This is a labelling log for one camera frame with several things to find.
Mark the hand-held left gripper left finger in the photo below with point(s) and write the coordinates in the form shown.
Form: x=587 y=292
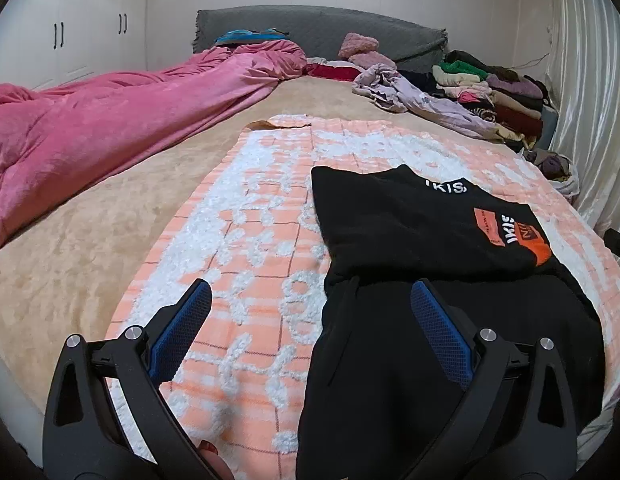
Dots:
x=182 y=330

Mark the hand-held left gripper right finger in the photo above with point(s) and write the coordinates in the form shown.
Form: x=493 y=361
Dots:
x=440 y=335

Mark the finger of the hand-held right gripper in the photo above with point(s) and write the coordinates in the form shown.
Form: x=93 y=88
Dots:
x=619 y=242

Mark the black sweater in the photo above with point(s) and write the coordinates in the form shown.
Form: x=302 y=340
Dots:
x=390 y=220

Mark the white bag of clothes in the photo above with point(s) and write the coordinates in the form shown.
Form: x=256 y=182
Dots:
x=565 y=185

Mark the pile of folded clothes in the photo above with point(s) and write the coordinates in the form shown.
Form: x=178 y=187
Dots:
x=500 y=95

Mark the person's left hand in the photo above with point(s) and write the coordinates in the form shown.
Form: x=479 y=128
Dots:
x=212 y=460

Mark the orange plaid fleece blanket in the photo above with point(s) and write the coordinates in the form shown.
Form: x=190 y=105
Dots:
x=250 y=260

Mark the beige bed sheet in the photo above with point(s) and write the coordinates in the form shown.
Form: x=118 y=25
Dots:
x=115 y=235

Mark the grey-blue cushion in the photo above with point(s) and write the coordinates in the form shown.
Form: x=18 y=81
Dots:
x=550 y=127

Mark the white satin curtain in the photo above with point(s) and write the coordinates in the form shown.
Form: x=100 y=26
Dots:
x=590 y=85

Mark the pink quilt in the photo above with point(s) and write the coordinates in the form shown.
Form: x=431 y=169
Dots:
x=115 y=120

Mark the lilac garment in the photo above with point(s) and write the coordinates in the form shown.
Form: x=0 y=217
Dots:
x=425 y=100

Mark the black cloth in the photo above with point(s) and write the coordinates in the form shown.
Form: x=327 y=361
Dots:
x=420 y=80

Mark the red cloth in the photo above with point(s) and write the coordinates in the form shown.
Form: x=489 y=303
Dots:
x=340 y=71

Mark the pink fuzzy garment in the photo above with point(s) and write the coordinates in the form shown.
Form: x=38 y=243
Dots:
x=372 y=60

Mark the blue cloth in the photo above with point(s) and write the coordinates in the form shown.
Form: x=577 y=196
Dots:
x=240 y=37

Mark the small pink fluffy pillow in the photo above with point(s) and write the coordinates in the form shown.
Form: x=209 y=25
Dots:
x=357 y=45

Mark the white wardrobe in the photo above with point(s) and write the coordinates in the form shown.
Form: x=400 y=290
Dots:
x=85 y=15

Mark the grey padded headboard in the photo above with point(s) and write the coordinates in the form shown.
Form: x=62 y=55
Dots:
x=315 y=27

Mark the white bed frame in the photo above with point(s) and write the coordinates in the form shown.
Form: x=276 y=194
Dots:
x=15 y=395

